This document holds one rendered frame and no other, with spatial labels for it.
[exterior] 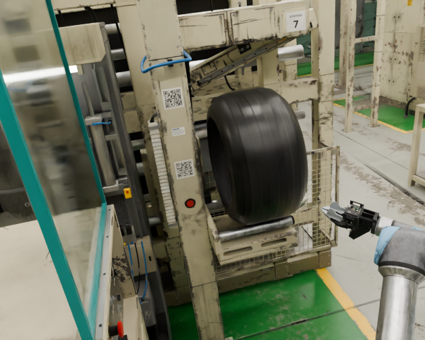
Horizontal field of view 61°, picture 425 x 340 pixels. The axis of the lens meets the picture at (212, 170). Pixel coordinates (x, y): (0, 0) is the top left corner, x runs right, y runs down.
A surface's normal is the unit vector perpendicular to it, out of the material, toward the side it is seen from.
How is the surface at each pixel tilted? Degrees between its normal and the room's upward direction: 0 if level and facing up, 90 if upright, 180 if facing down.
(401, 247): 35
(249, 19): 90
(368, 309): 0
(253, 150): 62
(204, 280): 90
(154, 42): 90
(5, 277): 0
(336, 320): 0
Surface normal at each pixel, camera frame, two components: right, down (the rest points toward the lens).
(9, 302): -0.12, -0.91
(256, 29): 0.22, 0.37
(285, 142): 0.14, -0.10
